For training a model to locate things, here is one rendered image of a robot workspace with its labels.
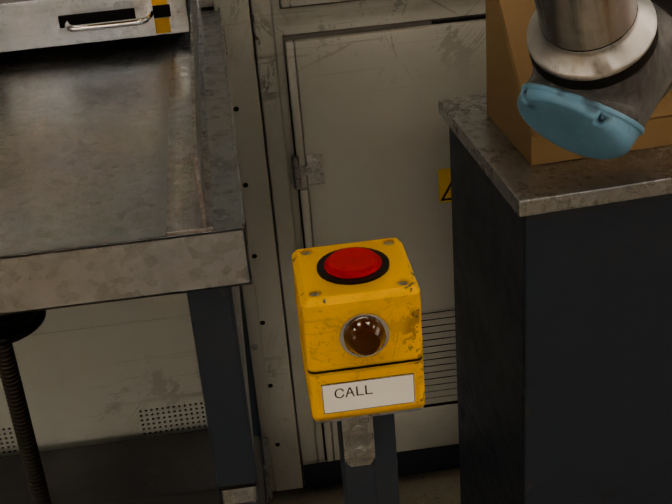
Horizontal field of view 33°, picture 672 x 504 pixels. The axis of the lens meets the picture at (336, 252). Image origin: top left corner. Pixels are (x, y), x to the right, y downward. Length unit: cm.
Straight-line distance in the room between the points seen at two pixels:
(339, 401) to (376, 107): 91
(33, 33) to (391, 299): 82
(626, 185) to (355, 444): 52
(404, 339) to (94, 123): 58
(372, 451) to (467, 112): 68
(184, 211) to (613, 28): 40
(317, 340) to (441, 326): 109
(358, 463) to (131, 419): 108
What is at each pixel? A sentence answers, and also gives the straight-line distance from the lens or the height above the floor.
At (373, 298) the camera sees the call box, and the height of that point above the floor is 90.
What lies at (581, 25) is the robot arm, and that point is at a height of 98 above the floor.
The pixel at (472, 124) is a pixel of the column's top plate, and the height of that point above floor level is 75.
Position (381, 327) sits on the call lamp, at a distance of 76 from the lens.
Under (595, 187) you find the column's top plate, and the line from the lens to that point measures 124.
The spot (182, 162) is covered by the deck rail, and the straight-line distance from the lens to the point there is 111.
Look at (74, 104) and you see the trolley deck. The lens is 132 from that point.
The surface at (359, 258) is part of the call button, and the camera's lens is 78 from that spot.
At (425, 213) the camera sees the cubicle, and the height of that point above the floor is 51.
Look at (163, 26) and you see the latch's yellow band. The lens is 146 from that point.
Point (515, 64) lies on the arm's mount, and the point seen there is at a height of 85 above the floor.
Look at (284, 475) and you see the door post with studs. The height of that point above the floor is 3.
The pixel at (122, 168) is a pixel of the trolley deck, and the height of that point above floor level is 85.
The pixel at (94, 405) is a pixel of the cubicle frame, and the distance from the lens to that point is 189.
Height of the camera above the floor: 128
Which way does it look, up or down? 28 degrees down
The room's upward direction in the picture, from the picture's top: 5 degrees counter-clockwise
